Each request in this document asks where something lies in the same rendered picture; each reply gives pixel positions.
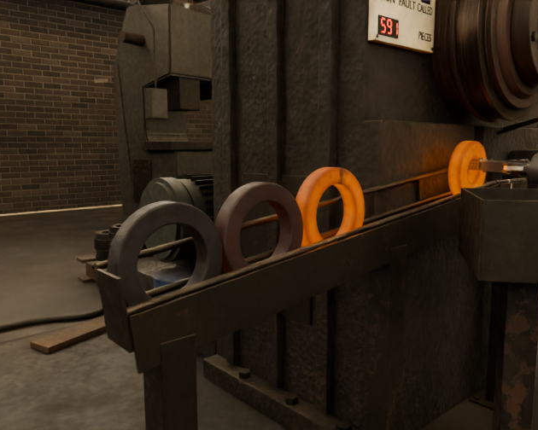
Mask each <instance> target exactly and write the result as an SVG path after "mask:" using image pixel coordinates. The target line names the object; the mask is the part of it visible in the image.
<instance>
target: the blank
mask: <svg viewBox="0 0 538 430"><path fill-rule="evenodd" d="M480 157H481V158H483V160H486V159H487V157H486V153H485V150H484V147H483V145H482V144H481V143H480V142H477V141H463V142H461V143H459V144H458V145H457V147H456V148H455V149H454V151H453V153H452V156H451V159H450V162H449V167H448V183H449V188H450V189H451V192H452V193H453V195H455V194H457V193H460V192H461V188H475V187H477V186H480V185H483V183H484V179H485V176H486V172H482V171H474V170H468V166H469V164H470V162H471V160H472V159H479V158H480ZM467 171H468V173H467Z"/></svg>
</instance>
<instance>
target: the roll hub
mask: <svg viewBox="0 0 538 430"><path fill-rule="evenodd" d="M532 32H538V0H515V1H514V4H513V8H512V20H511V44H512V56H513V60H514V63H515V66H516V69H517V71H518V74H519V76H520V77H521V79H522V80H523V81H524V82H525V83H526V84H528V85H538V39H537V41H536V42H533V41H532V40H531V35H532Z"/></svg>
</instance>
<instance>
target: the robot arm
mask: <svg viewBox="0 0 538 430"><path fill-rule="evenodd" d="M468 170H474V171H482V172H486V171H495V172H503V173H505V174H513V175H515V176H520V177H521V176H528V174H529V180H530V181H531V182H532V183H533V184H538V154H535V155H534V156H533V158H532V159H531V162H530V161H529V160H483V158H481V157H480V158H479V159H472V160H471V162H470V164H469V166H468Z"/></svg>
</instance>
